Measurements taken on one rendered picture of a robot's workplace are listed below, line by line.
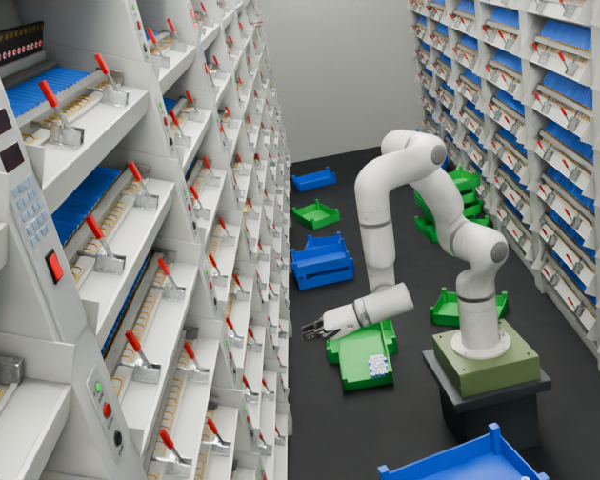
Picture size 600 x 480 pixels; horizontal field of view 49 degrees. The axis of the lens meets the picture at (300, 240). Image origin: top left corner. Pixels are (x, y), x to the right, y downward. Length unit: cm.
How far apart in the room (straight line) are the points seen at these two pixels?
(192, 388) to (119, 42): 69
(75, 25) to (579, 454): 193
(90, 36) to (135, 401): 69
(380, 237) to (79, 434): 119
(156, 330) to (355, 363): 170
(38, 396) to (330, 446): 184
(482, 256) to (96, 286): 130
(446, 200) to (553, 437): 95
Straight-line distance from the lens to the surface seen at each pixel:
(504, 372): 219
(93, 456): 83
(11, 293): 74
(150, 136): 138
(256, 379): 206
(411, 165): 179
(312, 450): 252
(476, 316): 215
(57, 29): 138
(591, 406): 261
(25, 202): 73
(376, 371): 270
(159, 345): 117
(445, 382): 226
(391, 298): 192
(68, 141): 95
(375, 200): 179
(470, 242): 202
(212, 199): 184
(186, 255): 145
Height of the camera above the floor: 162
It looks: 23 degrees down
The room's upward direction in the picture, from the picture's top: 12 degrees counter-clockwise
